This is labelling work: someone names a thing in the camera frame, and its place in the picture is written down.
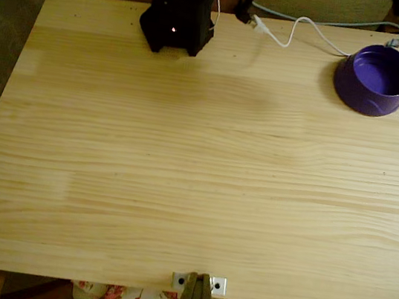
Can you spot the purple bowl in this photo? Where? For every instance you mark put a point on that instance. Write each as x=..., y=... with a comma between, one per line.
x=364, y=99

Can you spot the dark brown wooden brace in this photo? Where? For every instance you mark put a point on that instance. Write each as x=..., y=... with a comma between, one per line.
x=39, y=291

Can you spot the silver metal bracket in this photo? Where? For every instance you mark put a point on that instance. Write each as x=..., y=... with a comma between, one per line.
x=180, y=280

